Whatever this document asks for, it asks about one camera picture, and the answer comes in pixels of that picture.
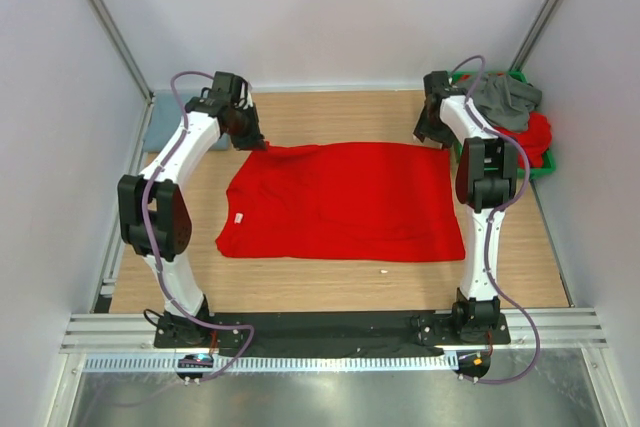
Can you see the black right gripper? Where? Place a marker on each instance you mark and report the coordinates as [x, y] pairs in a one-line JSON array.
[[444, 137]]

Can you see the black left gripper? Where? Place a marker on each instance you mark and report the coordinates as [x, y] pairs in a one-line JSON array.
[[255, 140]]

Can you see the red t shirt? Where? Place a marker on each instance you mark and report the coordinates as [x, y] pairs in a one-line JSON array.
[[347, 201]]

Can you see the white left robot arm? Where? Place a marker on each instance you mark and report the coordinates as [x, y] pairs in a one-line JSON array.
[[153, 215]]

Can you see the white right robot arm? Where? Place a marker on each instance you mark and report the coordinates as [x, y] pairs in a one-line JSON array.
[[486, 183]]

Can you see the red t shirts in bin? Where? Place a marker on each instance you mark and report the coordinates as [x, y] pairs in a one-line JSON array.
[[535, 140]]

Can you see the folded blue t shirt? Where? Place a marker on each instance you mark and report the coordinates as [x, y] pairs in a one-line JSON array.
[[165, 119]]

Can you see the grey t shirt in bin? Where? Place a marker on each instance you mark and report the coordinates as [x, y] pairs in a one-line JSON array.
[[505, 101]]

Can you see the green plastic bin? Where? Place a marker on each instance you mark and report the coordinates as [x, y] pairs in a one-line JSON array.
[[549, 162]]

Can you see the aluminium corner post right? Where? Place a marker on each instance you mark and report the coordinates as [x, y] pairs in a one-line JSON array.
[[535, 32]]

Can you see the aluminium corner post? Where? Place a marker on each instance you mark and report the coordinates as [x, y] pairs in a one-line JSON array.
[[107, 22], [535, 32]]

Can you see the aluminium corner post left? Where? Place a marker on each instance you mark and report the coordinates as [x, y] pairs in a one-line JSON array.
[[107, 22]]

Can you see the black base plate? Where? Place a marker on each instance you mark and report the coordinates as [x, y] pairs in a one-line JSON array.
[[329, 335]]

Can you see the slotted cable duct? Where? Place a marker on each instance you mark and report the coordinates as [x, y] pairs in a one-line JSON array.
[[200, 363]]

